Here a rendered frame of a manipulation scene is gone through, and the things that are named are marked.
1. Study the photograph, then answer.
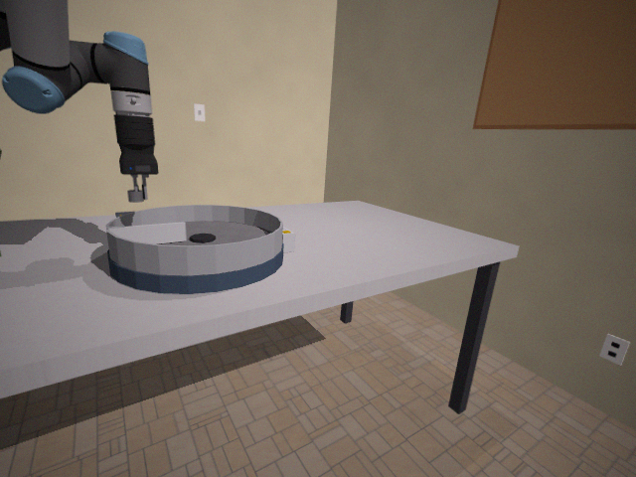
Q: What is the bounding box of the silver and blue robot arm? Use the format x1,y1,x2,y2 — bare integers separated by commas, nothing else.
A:
0,0,150,114

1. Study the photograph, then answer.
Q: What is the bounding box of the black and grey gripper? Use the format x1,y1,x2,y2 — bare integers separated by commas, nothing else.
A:
111,91,158,200

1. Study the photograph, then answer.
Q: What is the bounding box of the grey metal ring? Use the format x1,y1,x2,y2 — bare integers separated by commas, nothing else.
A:
127,190,144,203

